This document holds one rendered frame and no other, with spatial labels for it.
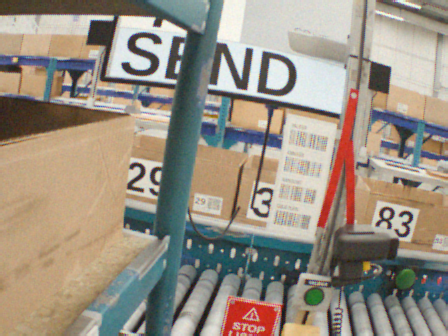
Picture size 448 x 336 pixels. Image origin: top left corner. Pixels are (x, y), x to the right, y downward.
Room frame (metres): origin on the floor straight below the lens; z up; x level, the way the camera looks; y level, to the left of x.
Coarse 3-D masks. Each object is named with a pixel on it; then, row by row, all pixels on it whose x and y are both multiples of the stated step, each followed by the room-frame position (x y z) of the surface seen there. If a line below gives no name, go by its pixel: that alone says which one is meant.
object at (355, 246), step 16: (352, 224) 0.78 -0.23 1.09; (368, 224) 0.77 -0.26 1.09; (336, 240) 0.74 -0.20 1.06; (352, 240) 0.72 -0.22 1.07; (368, 240) 0.72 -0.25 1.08; (384, 240) 0.72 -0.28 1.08; (336, 256) 0.73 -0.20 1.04; (352, 256) 0.72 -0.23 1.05; (368, 256) 0.72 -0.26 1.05; (384, 256) 0.72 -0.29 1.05; (352, 272) 0.74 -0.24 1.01
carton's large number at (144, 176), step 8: (136, 160) 1.44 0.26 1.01; (144, 160) 1.44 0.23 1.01; (136, 168) 1.44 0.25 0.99; (144, 168) 1.44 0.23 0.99; (152, 168) 1.44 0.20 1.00; (160, 168) 1.43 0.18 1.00; (128, 176) 1.44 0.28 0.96; (136, 176) 1.44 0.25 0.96; (144, 176) 1.44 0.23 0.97; (152, 176) 1.43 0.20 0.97; (160, 176) 1.43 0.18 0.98; (128, 184) 1.44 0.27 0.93; (136, 184) 1.44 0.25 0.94; (144, 184) 1.44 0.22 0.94; (152, 184) 1.43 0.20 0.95; (128, 192) 1.44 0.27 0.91; (136, 192) 1.44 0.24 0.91; (144, 192) 1.44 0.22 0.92; (152, 192) 1.43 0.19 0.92
